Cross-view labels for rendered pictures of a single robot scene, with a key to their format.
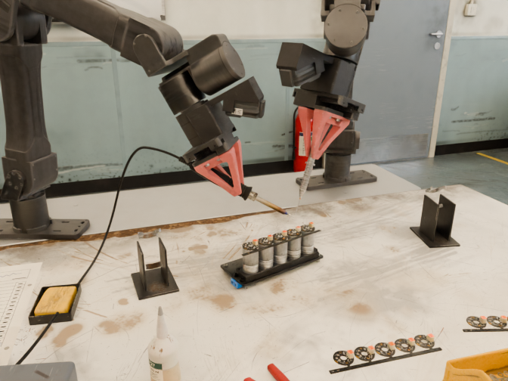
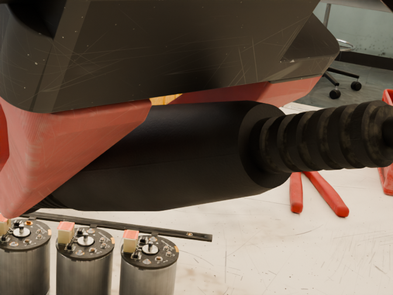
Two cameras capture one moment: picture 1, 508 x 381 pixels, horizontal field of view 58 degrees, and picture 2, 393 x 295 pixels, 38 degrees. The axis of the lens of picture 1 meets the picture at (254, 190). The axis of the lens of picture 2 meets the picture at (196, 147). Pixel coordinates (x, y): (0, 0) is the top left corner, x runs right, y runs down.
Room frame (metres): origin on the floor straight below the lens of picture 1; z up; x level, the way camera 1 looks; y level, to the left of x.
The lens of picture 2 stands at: (0.78, 0.14, 0.95)
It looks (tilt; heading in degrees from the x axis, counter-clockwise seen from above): 22 degrees down; 216
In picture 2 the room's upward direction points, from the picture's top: 6 degrees clockwise
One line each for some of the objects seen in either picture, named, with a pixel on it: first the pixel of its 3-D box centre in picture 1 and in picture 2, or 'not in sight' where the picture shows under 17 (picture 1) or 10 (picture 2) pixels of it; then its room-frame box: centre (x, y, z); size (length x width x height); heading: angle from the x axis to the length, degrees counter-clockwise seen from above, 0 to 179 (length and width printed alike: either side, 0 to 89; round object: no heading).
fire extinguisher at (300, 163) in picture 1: (304, 137); not in sight; (3.37, -0.38, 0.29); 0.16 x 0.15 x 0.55; 109
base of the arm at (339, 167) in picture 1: (337, 166); not in sight; (1.08, -0.21, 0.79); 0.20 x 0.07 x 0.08; 110
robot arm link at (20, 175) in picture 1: (29, 179); not in sight; (0.80, 0.42, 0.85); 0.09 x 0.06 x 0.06; 163
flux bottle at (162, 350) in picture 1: (162, 345); not in sight; (0.41, 0.10, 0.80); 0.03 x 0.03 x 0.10
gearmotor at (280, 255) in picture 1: (280, 250); (21, 281); (0.65, -0.04, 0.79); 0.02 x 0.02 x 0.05
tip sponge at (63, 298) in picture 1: (56, 302); not in sight; (0.55, 0.28, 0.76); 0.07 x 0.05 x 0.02; 10
